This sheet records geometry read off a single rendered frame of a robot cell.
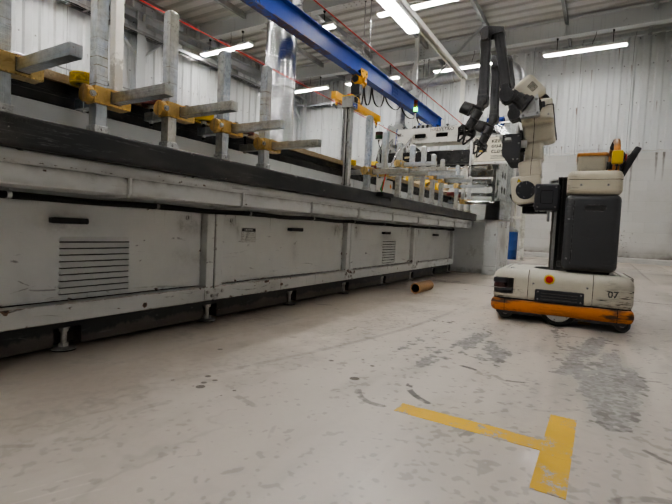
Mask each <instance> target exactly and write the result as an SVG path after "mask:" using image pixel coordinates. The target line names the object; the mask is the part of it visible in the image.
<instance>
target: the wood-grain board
mask: <svg viewBox="0 0 672 504"><path fill-rule="evenodd" d="M44 79H47V80H51V81H54V82H58V83H61V84H65V85H68V86H71V87H75V88H78V89H79V87H76V86H73V85H71V84H70V83H69V76H68V75H65V74H62V73H59V72H55V71H52V70H49V69H45V70H44ZM287 150H291V151H294V152H298V153H301V154H304V155H308V156H311V157H315V158H318V159H322V160H325V161H328V162H332V163H335V164H339V165H342V166H343V161H342V160H339V159H335V158H332V157H329V156H326V155H322V154H319V153H316V152H313V151H310V150H306V149H287Z"/></svg>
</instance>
